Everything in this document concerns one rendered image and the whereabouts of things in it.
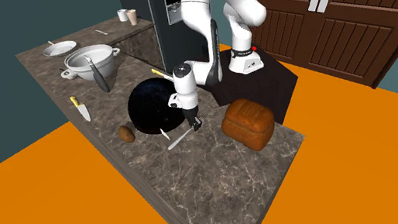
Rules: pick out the white pointed blade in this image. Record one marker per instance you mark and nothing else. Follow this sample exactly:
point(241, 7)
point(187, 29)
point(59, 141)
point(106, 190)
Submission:
point(165, 134)

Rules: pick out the white frying pan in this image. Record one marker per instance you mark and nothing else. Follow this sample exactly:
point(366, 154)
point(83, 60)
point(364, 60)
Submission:
point(59, 49)

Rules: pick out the brown potato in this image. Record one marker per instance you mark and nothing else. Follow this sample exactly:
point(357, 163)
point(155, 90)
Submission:
point(126, 134)

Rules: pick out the beige cup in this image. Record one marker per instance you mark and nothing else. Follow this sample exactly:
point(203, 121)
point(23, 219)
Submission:
point(132, 17)

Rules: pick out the black robot stand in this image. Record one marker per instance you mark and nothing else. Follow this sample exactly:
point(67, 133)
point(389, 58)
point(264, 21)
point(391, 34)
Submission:
point(256, 85)

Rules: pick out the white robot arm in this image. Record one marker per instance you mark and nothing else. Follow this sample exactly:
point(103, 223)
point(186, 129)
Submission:
point(197, 16)

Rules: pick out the dark refrigerator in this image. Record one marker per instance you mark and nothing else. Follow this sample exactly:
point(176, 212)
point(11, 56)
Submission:
point(159, 36)

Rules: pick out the white cup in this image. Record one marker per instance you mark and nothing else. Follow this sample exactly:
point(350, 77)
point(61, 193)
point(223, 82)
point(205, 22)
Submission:
point(122, 15)

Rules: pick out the black round plate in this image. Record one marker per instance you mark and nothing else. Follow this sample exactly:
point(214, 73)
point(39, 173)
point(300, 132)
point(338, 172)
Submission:
point(149, 106)

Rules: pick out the brown bread loaf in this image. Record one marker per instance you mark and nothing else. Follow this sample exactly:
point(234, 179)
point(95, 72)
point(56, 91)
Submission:
point(248, 122)

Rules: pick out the brown wooden double door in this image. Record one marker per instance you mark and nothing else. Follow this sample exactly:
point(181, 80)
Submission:
point(348, 24)

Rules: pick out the small silver utensil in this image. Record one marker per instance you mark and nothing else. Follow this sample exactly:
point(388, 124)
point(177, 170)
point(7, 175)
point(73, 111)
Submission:
point(101, 32)

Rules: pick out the silver table knife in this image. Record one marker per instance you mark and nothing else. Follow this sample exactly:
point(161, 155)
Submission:
point(179, 139)

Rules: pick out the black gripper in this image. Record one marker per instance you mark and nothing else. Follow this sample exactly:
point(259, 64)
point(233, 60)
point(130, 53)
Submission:
point(192, 116)

